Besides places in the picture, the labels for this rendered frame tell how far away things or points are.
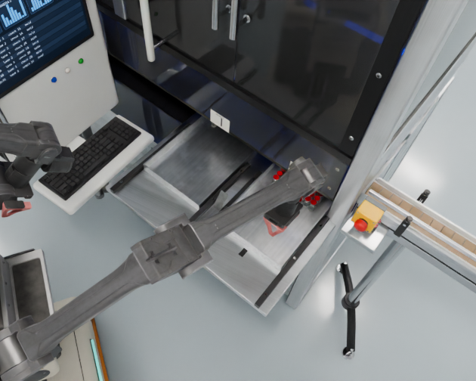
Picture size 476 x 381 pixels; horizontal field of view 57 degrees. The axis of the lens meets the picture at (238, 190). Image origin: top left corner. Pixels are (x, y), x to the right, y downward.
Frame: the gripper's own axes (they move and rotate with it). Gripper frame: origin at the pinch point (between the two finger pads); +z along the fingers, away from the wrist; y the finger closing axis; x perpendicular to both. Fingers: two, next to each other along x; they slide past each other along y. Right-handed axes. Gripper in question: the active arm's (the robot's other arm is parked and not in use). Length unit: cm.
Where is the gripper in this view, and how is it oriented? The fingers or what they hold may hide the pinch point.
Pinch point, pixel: (276, 229)
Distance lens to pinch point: 124.0
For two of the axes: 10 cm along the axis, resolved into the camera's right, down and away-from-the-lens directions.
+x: -7.8, -5.5, 3.0
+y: 6.0, -5.1, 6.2
